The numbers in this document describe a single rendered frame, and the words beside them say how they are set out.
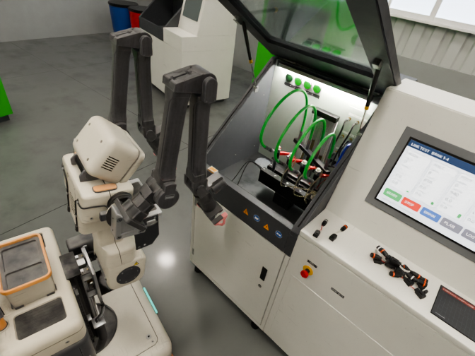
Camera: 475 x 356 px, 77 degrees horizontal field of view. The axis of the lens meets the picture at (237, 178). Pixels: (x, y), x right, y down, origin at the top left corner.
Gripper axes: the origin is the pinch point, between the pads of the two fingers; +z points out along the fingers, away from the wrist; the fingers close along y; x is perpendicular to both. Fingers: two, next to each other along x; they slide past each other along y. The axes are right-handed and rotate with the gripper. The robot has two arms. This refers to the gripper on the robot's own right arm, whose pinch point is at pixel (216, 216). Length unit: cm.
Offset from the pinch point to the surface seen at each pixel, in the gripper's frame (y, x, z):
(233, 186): 17.1, -17.7, 14.2
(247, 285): -5, 7, 69
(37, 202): 168, 101, 61
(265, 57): 248, -211, 133
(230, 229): 13.3, -4.4, 38.9
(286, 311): -32, 0, 65
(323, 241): -32.9, -28.2, 16.2
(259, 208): -1.4, -19.4, 15.4
